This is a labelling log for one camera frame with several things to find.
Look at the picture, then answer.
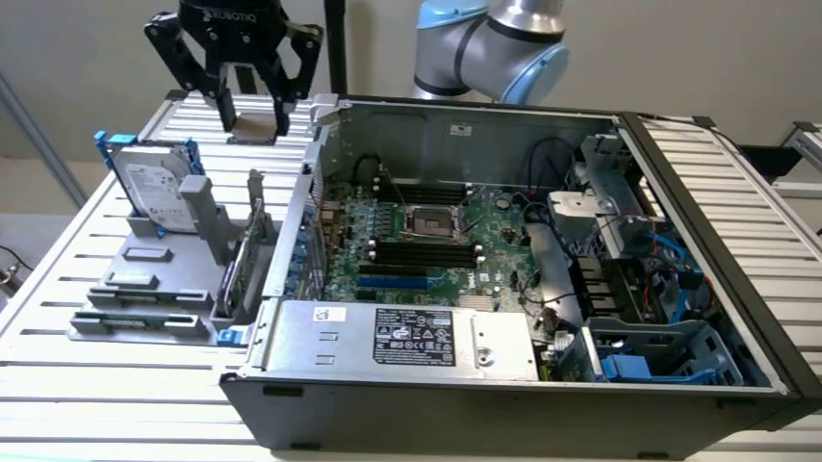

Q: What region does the black RAM slot bank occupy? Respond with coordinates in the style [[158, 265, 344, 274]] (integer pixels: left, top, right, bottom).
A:
[[372, 239, 481, 267], [383, 181, 468, 207]]

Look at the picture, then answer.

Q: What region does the graphics card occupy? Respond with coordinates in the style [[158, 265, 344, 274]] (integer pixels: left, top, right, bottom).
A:
[[213, 167, 272, 320]]

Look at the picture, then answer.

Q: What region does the black expansion slot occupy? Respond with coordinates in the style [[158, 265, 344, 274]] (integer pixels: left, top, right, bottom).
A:
[[356, 263, 428, 278]]

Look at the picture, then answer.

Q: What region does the cable with connector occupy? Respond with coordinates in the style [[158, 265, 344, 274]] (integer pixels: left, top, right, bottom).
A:
[[0, 244, 34, 299]]

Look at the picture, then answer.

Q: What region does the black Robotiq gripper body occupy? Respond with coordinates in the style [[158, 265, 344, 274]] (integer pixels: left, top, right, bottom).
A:
[[177, 0, 288, 67]]

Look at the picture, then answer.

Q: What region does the small silver heat sink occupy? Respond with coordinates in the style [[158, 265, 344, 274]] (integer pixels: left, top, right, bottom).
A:
[[457, 295, 500, 313]]

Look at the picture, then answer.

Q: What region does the green motherboard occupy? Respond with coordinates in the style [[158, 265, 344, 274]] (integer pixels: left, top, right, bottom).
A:
[[318, 181, 551, 320]]

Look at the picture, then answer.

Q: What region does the black cable on table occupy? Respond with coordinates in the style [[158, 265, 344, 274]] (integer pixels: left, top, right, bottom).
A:
[[633, 111, 749, 158]]

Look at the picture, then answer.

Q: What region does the slanted aluminium profile bar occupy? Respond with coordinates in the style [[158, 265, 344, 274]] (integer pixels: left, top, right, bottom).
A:
[[0, 71, 88, 209]]

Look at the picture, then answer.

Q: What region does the open black PC case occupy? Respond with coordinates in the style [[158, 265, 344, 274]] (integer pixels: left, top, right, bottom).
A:
[[217, 93, 804, 453]]

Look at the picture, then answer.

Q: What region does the square CPU chip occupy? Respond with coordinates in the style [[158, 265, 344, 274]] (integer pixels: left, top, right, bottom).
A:
[[229, 113, 278, 145]]

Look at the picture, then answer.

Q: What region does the black vertical pole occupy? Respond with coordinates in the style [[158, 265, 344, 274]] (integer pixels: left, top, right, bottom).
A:
[[322, 0, 352, 97]]

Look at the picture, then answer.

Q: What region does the green RAM stick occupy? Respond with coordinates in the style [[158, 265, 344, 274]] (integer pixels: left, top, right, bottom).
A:
[[72, 311, 196, 332], [88, 286, 208, 303]]

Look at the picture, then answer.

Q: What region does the aluminium side table frame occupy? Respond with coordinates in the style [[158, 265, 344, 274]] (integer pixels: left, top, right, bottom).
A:
[[768, 121, 822, 199]]

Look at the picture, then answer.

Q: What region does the blue expansion slot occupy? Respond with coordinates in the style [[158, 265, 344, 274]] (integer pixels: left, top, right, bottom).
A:
[[356, 274, 431, 291]]

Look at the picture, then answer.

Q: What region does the hard disk in blue bracket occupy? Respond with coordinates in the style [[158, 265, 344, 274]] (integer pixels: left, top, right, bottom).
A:
[[93, 132, 206, 238]]

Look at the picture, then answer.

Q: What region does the grey disk bay cage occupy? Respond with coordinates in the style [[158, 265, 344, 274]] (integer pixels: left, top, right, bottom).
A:
[[579, 316, 747, 387]]

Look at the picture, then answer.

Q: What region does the CPU socket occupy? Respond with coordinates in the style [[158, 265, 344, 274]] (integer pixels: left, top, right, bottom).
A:
[[399, 203, 471, 243]]

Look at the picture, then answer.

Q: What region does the silver power supply unit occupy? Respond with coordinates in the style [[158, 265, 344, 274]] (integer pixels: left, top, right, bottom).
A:
[[257, 299, 540, 382]]

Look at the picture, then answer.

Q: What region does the grey parts rack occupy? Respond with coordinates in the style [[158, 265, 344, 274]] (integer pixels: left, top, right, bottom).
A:
[[65, 174, 285, 346]]

